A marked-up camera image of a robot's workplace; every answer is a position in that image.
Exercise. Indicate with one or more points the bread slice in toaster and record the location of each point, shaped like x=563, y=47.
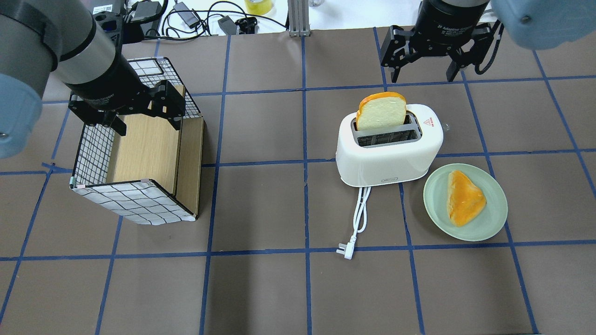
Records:
x=387, y=109

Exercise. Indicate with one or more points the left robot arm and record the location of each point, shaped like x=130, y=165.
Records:
x=83, y=49

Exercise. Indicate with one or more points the yellow tape roll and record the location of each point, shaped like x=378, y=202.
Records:
x=258, y=7

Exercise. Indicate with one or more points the light green round plate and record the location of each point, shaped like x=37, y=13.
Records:
x=487, y=224

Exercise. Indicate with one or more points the aluminium frame post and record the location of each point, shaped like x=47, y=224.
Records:
x=298, y=14

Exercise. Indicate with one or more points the black power adapter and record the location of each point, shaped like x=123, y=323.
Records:
x=146, y=11

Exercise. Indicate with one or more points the black device with label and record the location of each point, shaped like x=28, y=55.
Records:
x=116, y=21

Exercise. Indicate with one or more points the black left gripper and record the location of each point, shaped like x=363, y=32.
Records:
x=108, y=87

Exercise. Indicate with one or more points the grey power adapter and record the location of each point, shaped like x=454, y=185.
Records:
x=187, y=15

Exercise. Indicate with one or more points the orange bread on plate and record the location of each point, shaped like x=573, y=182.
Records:
x=465, y=201

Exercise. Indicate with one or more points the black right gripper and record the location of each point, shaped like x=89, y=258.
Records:
x=448, y=22

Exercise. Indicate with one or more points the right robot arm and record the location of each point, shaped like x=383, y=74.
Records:
x=540, y=24

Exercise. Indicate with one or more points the white two-slot toaster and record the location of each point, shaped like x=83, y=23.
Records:
x=389, y=155

